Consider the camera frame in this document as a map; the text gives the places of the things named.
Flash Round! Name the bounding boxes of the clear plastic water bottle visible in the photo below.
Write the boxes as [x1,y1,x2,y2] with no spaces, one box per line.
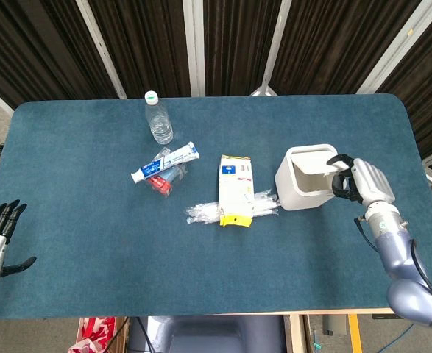
[144,90,174,145]

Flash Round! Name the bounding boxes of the red white plastic bag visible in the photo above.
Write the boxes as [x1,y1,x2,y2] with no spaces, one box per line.
[68,315,117,353]

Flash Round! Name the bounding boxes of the white yellow paper package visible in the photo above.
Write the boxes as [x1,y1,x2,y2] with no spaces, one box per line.
[218,154,255,228]

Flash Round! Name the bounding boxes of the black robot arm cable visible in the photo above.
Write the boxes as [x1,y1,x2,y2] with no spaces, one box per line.
[354,216,432,301]

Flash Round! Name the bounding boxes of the white plastic container lid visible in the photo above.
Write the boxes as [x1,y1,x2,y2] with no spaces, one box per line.
[291,149,349,177]

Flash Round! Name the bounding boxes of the bundle of wrapped clear straws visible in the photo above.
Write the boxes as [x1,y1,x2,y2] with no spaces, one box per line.
[185,189,281,224]

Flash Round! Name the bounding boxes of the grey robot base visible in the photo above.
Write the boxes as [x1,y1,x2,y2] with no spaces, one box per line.
[127,315,288,353]

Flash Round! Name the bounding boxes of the dark brown curtain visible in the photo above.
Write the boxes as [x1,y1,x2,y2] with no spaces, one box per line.
[0,0,432,177]

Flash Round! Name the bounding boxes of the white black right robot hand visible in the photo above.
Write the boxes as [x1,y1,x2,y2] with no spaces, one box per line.
[326,154,396,207]

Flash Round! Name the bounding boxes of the white square bin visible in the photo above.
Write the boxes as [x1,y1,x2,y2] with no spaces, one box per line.
[274,143,340,212]

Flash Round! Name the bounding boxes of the white upright frame post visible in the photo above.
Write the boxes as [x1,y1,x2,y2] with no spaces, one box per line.
[182,0,206,98]

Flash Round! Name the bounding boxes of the blue felt table cover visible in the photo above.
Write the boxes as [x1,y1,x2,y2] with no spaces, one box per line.
[0,93,428,321]

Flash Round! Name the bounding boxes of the white blue toothpaste tube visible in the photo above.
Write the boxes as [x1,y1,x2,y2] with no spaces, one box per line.
[130,141,201,185]

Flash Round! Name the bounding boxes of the yellow bar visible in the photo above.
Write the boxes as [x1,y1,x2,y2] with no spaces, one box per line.
[347,314,362,353]

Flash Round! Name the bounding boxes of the clear plastic packaging box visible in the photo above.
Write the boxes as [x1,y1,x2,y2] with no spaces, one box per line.
[147,146,189,199]

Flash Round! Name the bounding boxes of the blue cable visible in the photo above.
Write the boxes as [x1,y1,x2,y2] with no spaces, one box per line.
[392,323,416,353]

